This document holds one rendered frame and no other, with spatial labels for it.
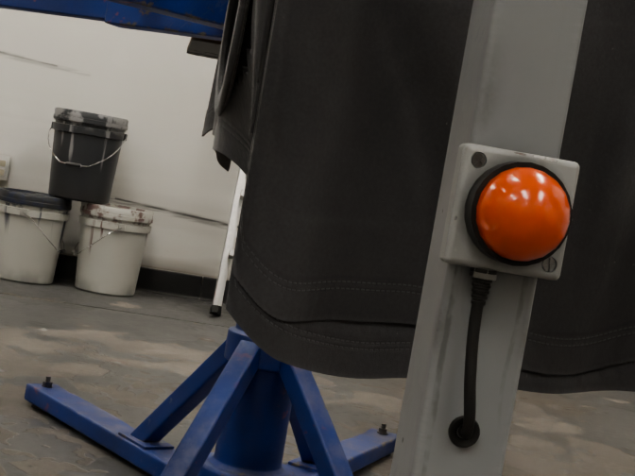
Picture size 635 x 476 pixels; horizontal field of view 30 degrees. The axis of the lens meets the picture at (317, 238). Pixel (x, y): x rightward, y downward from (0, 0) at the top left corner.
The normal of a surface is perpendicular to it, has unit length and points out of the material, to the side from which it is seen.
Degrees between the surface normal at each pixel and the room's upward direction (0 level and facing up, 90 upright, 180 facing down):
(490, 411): 90
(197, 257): 90
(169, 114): 90
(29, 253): 93
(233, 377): 43
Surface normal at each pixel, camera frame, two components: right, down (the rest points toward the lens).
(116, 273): 0.43, 0.18
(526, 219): -0.06, 0.22
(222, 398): -0.12, -0.73
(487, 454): 0.15, 0.07
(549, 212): 0.33, -0.07
